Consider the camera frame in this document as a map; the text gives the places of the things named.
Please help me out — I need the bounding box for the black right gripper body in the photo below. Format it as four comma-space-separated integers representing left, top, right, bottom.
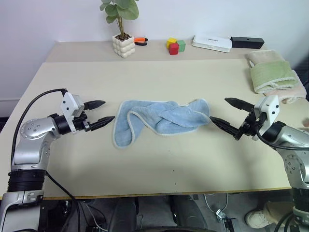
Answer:
233, 110, 266, 141

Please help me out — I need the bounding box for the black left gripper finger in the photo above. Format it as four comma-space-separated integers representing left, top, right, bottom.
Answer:
89, 116, 116, 132
87, 99, 106, 111

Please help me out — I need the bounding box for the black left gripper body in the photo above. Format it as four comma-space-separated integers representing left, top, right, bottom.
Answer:
71, 101, 94, 133

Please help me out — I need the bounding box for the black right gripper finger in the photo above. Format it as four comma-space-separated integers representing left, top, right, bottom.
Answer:
224, 97, 255, 113
209, 116, 242, 140

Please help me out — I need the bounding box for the light blue towel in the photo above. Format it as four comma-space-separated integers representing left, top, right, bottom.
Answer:
112, 98, 211, 149

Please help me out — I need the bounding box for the folded green towel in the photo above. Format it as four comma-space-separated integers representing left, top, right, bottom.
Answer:
250, 60, 300, 95

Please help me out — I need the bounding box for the stack of folded towels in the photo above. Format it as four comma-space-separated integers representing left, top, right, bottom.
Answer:
245, 49, 308, 105

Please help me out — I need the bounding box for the black rectangular box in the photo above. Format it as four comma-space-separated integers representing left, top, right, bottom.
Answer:
230, 36, 265, 49

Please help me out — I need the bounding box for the green plant in white pot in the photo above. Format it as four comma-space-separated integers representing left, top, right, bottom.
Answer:
99, 0, 140, 59

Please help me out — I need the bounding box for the white flat box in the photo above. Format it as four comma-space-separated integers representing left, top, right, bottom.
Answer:
192, 34, 233, 54

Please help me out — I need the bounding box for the beige trouser leg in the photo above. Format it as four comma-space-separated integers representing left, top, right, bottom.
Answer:
262, 201, 294, 218

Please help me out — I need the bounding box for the small metal clamp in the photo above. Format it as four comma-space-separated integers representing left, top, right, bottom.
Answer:
215, 209, 226, 223

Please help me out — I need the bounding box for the white sneaker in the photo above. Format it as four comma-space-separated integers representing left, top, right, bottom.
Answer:
244, 209, 274, 229

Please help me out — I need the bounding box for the dark rounded shape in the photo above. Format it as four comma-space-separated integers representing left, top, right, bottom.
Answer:
169, 193, 210, 231

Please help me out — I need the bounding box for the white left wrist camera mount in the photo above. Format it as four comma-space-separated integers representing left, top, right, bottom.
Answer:
60, 92, 85, 132

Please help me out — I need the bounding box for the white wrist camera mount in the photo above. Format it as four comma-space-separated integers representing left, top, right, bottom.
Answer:
251, 95, 281, 142
60, 92, 85, 132

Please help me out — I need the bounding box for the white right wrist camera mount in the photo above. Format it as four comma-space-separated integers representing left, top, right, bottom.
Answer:
251, 95, 281, 142

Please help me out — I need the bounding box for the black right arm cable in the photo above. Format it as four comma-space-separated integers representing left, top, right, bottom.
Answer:
255, 125, 309, 151

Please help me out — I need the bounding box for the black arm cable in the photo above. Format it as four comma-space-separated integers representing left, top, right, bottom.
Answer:
255, 125, 309, 151
10, 88, 76, 200

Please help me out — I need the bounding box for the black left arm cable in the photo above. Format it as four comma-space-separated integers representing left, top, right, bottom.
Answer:
10, 88, 76, 200

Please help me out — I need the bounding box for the thin white cable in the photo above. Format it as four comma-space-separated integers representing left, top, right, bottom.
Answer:
204, 193, 229, 214

